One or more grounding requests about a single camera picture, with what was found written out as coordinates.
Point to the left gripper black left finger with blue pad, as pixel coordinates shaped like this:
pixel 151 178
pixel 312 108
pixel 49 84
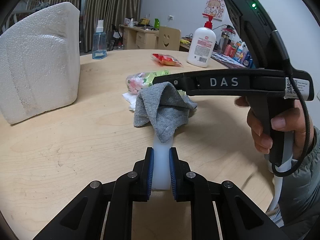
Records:
pixel 134 186

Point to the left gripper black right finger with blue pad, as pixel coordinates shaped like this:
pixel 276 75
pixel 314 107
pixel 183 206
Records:
pixel 188 186

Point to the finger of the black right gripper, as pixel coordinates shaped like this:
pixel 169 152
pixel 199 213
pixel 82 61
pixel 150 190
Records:
pixel 177 80

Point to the white foam strip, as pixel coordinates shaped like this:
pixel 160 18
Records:
pixel 161 180

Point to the grey sock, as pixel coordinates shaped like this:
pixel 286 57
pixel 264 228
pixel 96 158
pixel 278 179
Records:
pixel 164 107

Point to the green pink plastic bag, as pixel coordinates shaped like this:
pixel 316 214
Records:
pixel 143 82

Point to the white cloth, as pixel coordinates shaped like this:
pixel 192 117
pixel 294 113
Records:
pixel 131 99

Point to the person's right hand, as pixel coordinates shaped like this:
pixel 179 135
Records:
pixel 290 120

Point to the red snack packet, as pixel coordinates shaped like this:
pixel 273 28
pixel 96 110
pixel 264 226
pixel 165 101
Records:
pixel 166 60

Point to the white lotion pump bottle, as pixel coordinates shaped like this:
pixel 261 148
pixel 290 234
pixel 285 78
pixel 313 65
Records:
pixel 202 44

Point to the wooden smiley face chair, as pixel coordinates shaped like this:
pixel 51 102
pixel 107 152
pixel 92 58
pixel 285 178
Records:
pixel 168 39

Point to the toiletry bottles cluster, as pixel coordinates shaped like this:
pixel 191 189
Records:
pixel 236 50

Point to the green bottle on desk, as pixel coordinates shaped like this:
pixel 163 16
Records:
pixel 157 23

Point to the wooden desk with drawers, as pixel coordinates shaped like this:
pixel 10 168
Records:
pixel 139 38

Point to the blue spray bottle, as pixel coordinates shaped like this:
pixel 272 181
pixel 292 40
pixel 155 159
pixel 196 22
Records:
pixel 99 45

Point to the grey jacket sleeve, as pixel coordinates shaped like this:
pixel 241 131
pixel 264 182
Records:
pixel 299 199

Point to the white styrofoam box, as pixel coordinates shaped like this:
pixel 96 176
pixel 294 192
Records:
pixel 40 63

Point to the anime girl wall picture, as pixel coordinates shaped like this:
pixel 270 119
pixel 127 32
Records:
pixel 215 8

